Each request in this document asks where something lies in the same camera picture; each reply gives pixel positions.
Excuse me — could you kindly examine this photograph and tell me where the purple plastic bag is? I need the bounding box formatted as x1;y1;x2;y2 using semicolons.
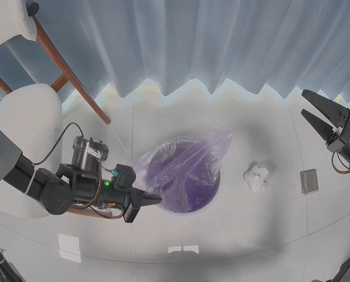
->
133;126;234;215

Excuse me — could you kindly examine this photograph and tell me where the white trash bin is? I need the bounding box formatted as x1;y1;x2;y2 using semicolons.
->
144;141;221;217

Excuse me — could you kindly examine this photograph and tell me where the white paper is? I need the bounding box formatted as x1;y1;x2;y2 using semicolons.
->
243;164;269;193

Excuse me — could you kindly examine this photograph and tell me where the wooden chair with white cushions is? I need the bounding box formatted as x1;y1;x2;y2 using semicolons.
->
0;0;114;220

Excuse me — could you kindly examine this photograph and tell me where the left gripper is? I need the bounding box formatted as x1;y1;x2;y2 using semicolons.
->
97;186;164;223

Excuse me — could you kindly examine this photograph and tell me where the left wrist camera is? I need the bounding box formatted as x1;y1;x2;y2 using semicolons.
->
112;163;136;192

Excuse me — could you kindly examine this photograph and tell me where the pale blue curtain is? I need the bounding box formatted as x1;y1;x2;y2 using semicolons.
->
0;0;350;112

